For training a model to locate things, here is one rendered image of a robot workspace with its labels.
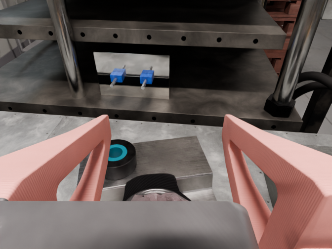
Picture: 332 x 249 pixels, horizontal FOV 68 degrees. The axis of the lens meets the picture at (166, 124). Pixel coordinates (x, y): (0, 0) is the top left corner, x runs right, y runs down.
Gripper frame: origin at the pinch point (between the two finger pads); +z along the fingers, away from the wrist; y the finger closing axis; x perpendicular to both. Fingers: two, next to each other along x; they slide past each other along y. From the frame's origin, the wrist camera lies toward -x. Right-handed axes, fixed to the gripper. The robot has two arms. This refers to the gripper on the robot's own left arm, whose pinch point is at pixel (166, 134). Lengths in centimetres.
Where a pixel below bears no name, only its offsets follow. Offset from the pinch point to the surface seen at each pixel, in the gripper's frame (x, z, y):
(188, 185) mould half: 30.1, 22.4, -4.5
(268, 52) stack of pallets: 78, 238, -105
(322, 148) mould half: 33, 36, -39
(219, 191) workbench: 38.8, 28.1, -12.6
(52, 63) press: 38, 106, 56
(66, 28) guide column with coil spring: 13, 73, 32
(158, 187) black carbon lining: 31.8, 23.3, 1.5
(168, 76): 30, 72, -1
